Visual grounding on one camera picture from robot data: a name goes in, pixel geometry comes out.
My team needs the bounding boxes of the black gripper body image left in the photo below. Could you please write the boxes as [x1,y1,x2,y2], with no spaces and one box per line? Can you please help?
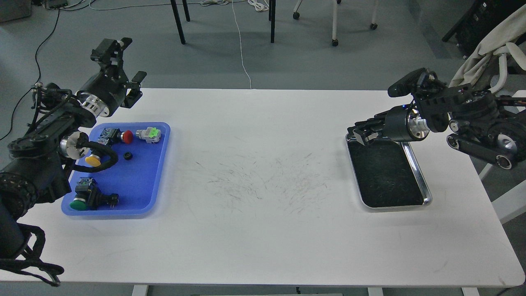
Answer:
[76,68,128,118]

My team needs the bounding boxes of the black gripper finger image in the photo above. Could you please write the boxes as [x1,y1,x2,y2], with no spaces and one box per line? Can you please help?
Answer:
[120,71,147,109]
[353,126,389,146]
[347,116,386,134]
[90,38,133,76]

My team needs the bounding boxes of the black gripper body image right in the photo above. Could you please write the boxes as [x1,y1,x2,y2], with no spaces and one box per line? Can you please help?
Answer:
[384,105,430,142]

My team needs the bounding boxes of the small black gear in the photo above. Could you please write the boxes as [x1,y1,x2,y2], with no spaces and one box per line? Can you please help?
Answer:
[123,152,133,160]

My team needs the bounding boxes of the grey green connector part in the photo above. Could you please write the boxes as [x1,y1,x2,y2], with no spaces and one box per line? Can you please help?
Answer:
[135,126,162,144]

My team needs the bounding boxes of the metal tray with black mat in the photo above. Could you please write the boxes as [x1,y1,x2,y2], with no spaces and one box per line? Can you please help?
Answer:
[346,134,433,210]

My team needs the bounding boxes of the blue plastic tray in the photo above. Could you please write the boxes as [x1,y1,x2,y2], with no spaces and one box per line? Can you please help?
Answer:
[61,122,171,219]

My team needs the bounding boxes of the white chair with beige cloth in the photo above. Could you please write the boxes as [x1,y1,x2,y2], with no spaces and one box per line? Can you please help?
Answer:
[449,5,526,94]

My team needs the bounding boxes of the white rolling chair base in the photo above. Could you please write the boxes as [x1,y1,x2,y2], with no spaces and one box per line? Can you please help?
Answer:
[293,0,380,47]

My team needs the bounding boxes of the black table legs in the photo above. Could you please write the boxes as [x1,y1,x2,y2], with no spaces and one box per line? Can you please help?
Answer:
[169,0,277,45]

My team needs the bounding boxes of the red push button switch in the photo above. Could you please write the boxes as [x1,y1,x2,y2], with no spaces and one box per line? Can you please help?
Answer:
[97,128,134,146]

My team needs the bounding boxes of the black floor cable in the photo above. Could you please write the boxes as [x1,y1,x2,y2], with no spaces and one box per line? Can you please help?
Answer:
[0,0,97,142]

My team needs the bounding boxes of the yellow push button switch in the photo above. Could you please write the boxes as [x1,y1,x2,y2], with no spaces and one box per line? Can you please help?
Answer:
[85,153,102,167]

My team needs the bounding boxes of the green push button switch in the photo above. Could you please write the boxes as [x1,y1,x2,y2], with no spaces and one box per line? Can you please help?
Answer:
[69,177,120,210]

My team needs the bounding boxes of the white floor cable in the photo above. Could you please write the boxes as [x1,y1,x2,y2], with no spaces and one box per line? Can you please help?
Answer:
[200,0,270,90]

